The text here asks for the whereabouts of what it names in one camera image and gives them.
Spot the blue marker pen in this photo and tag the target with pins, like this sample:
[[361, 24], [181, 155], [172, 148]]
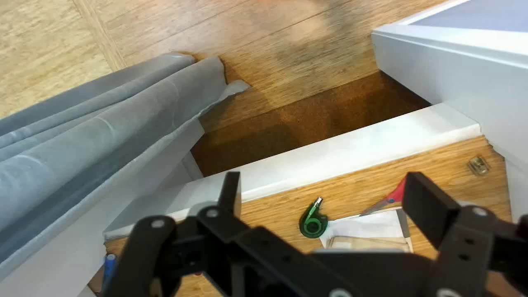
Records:
[[108, 267]]

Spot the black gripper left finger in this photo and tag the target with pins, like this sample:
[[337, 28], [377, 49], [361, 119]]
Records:
[[230, 198]]

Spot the grey curtain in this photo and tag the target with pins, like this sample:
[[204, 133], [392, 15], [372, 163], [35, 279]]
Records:
[[57, 152]]

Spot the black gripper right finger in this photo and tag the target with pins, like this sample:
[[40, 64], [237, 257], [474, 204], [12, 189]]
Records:
[[430, 206]]

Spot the white paper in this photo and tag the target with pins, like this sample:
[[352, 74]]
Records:
[[385, 231]]

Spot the green tape roll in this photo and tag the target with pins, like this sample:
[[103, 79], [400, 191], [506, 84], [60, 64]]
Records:
[[313, 222]]

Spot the white wooden shelf desk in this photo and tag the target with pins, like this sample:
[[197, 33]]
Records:
[[262, 251]]

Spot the red handled scissors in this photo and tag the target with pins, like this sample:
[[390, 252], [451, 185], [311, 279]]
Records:
[[395, 196]]

